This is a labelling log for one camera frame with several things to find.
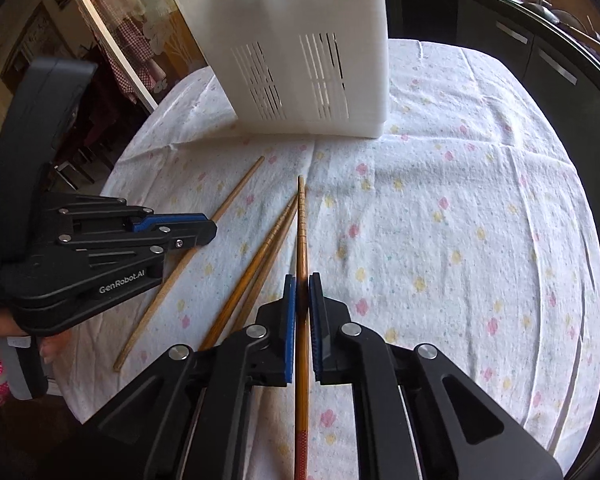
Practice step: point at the white plastic utensil caddy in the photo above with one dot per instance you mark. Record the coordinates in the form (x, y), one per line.
(298, 66)

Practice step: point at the dark kitchen counter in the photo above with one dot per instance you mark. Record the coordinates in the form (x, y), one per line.
(561, 75)

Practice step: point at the brown ridged chopstick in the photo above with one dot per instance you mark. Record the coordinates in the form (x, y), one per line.
(253, 290)

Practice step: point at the person left hand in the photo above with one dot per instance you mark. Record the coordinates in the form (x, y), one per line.
(50, 347)

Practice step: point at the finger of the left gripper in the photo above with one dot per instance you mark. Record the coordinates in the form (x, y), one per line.
(183, 236)
(166, 220)

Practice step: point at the white floral tablecloth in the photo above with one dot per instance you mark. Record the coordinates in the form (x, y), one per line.
(464, 225)

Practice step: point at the glass door with curtain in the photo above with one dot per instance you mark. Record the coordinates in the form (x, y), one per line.
(148, 45)

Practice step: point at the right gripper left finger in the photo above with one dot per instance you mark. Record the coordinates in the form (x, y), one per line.
(219, 393)

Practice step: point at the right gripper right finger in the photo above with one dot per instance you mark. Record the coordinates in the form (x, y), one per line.
(348, 353)

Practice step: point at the brown wooden chopstick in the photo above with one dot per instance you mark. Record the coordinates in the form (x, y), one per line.
(226, 312)
(302, 384)

